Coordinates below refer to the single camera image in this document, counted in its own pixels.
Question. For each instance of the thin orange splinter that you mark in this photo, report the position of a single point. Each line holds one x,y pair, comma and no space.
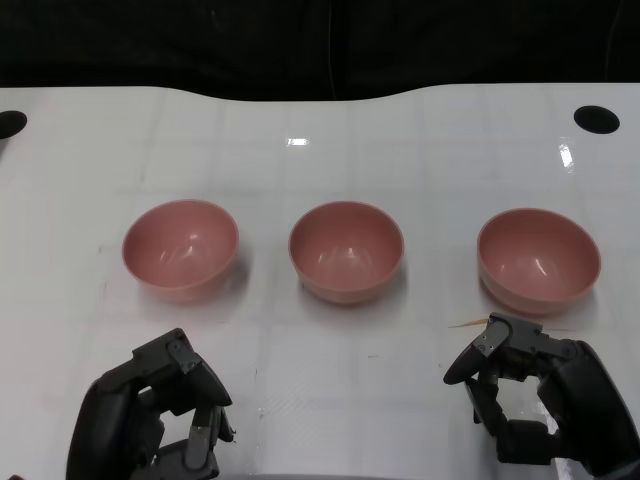
467,324

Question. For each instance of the pink bowl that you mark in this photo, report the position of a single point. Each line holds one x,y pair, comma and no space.
537,255
180,250
345,250

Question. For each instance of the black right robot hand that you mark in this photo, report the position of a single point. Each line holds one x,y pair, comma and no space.
590,395

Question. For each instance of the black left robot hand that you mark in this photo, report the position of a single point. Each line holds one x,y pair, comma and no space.
115,415

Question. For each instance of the black round table grommet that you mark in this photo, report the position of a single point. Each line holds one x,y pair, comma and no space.
596,120
11,125

